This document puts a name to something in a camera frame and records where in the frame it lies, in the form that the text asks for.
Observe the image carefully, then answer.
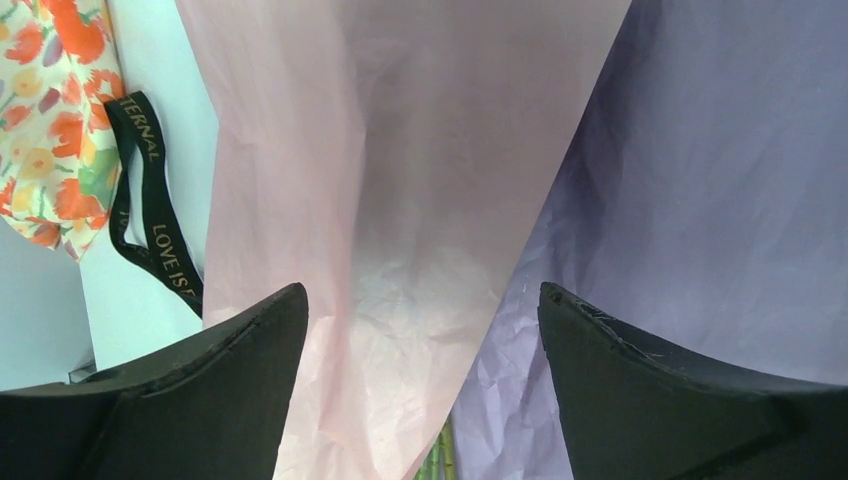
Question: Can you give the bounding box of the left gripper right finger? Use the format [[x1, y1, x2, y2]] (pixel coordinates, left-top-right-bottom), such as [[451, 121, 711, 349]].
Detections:
[[538, 282, 847, 479]]

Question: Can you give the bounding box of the black printed ribbon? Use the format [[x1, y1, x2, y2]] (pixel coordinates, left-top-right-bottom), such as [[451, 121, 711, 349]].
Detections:
[[104, 91, 204, 316]]

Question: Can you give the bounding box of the orange floral cloth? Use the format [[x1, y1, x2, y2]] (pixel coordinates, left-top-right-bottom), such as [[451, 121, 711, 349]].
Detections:
[[1, 0, 124, 260]]

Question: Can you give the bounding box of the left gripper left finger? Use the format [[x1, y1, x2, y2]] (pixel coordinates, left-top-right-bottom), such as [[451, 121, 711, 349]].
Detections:
[[1, 283, 309, 479]]

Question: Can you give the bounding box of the pink flower bouquet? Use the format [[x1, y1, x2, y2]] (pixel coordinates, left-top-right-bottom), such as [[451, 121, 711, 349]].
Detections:
[[173, 0, 848, 480]]

